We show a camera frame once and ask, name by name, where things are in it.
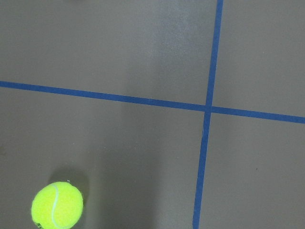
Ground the yellow Roland Garros tennis ball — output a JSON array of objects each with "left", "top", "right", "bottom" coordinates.
[{"left": 31, "top": 182, "right": 83, "bottom": 229}]

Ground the brown paper table cover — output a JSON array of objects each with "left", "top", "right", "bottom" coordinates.
[{"left": 0, "top": 0, "right": 305, "bottom": 229}]

